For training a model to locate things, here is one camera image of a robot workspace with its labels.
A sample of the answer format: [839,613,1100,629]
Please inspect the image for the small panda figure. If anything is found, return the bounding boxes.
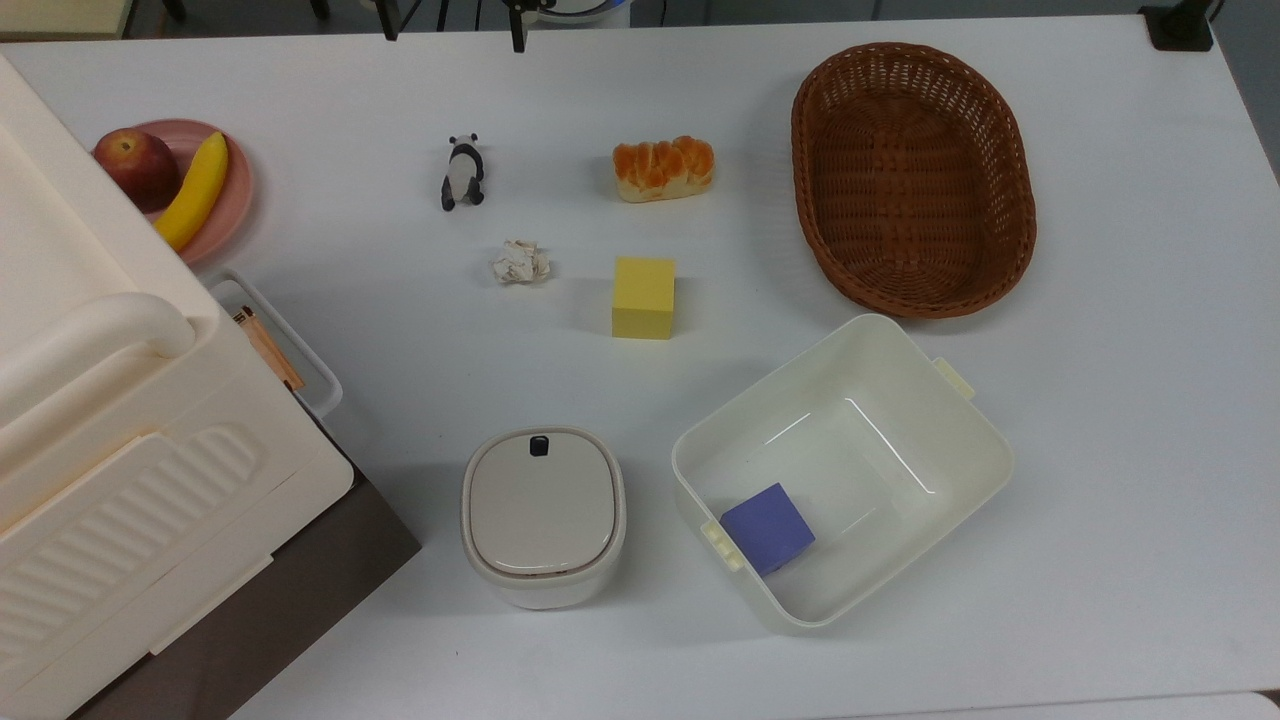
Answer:
[440,133,487,213]

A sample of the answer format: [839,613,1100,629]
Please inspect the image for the black table clamp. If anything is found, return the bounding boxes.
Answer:
[1138,0,1225,53]

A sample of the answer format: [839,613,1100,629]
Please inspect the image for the red apple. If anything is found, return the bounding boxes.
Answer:
[93,128,183,214]

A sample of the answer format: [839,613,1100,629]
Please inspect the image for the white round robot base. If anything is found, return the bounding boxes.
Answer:
[528,0,633,28]

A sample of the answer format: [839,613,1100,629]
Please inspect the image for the light wooden side table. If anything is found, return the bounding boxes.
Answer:
[0,0,137,42]

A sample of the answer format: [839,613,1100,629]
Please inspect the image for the purple foam cube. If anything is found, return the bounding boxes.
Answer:
[720,483,817,577]

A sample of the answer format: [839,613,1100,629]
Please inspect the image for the orange glazed bread loaf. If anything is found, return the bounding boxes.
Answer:
[612,135,717,204]

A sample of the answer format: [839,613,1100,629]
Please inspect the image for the yellow foam cube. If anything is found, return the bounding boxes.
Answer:
[611,256,678,341]

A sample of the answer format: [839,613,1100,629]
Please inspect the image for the clear plastic tray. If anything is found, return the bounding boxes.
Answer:
[205,268,345,422]

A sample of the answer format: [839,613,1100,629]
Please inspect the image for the yellow banana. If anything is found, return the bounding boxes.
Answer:
[154,131,230,253]

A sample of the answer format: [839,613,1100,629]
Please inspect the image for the white open plastic tub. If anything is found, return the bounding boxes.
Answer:
[670,313,1016,631]

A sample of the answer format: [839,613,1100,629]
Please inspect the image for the black tripod legs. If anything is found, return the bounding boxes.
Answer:
[398,0,485,33]

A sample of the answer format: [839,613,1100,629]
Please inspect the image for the brown oval wicker basket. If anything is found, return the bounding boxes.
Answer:
[790,42,1038,320]

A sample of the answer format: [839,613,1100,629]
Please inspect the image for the orange wooden pencil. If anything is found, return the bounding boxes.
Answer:
[232,305,306,393]

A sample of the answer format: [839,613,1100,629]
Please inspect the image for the small white lidded bin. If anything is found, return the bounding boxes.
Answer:
[460,426,628,611]

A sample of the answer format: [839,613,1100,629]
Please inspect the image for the large cream plastic cabinet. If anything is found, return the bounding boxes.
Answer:
[0,55,356,720]

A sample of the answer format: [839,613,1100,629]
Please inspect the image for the dark brown base board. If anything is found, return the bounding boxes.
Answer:
[68,398,423,720]

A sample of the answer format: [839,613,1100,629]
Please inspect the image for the crumpled white paper ball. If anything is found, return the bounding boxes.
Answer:
[488,239,553,286]

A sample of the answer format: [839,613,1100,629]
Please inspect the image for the pink round plate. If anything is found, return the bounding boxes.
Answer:
[92,119,256,265]

